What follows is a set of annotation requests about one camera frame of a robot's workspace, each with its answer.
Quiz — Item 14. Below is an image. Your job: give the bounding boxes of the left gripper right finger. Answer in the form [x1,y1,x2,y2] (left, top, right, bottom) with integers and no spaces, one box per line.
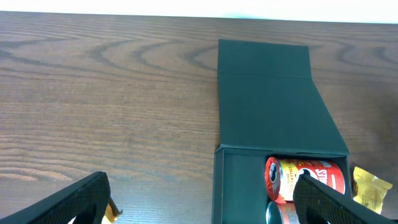
[294,174,397,224]

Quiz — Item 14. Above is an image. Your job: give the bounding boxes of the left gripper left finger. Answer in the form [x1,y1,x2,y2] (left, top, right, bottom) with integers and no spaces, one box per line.
[1,172,111,224]

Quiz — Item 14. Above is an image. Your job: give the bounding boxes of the silver-sided Pringles can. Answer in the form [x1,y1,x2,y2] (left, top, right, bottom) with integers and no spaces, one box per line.
[266,201,300,224]

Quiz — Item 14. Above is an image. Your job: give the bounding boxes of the red Pringles can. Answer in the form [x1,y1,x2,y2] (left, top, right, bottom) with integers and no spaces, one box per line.
[264,156,347,205]

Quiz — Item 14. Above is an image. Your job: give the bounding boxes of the yellow snack packet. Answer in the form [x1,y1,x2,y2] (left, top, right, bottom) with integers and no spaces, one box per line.
[353,167,392,214]

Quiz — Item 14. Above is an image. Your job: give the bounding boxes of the orange snack packet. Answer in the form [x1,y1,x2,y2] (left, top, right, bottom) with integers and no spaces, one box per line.
[101,197,123,224]

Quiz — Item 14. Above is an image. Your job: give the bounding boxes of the dark green open box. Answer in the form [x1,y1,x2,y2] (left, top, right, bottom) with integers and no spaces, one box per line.
[211,39,353,223]

